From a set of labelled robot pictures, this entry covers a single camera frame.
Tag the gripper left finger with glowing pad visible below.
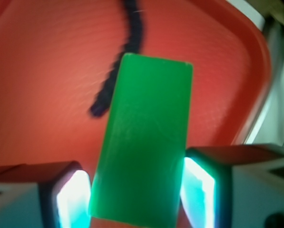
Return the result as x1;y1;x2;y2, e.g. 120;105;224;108
0;161;91;228

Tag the dark purple twisted rope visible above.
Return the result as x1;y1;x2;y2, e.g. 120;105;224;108
88;0;147;118

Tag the green rectangular block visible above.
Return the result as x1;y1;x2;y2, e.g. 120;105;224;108
90;54;193;228

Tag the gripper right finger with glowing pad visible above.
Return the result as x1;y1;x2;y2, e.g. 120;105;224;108
180;144;284;228

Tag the red plastic tray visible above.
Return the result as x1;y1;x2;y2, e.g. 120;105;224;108
0;0;273;228

